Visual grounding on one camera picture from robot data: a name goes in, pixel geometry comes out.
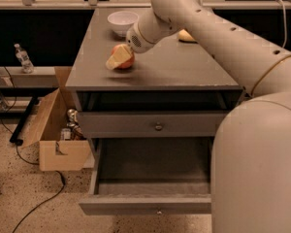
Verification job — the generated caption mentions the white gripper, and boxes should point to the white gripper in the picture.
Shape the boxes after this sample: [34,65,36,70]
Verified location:
[105,7,182,71]

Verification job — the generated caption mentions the red apple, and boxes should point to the red apple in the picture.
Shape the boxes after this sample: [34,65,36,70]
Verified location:
[111,43,136,70]

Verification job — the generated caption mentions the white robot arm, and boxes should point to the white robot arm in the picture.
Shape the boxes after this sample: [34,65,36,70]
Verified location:
[106,0,291,233]

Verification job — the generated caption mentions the closed upper grey drawer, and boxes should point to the closed upper grey drawer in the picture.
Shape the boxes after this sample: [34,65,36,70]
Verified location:
[77,112,226,139]

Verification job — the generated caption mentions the open grey drawer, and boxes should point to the open grey drawer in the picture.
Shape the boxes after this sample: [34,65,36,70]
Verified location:
[80,137,211,216]

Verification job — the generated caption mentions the white ceramic bowl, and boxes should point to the white ceramic bowl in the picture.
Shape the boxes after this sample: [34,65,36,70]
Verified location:
[108,11,139,37]

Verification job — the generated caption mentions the yellow sponge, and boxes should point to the yellow sponge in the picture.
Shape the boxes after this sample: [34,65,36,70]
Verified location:
[178,29,196,43]

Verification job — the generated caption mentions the items inside cardboard box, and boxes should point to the items inside cardboard box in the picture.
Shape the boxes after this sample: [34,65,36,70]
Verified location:
[60,109,84,141]

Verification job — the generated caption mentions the clear plastic water bottle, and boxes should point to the clear plastic water bottle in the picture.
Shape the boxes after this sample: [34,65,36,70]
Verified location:
[14,44,34,74]

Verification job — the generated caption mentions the cardboard box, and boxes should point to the cardboard box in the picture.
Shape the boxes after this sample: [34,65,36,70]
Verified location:
[22,67,94,171]

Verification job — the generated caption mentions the grey metal rail shelf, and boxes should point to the grey metal rail shelf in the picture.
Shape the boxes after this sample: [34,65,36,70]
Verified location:
[0,67,71,88]

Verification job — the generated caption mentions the white cable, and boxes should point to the white cable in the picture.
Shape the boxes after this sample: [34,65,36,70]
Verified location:
[275,0,291,49]

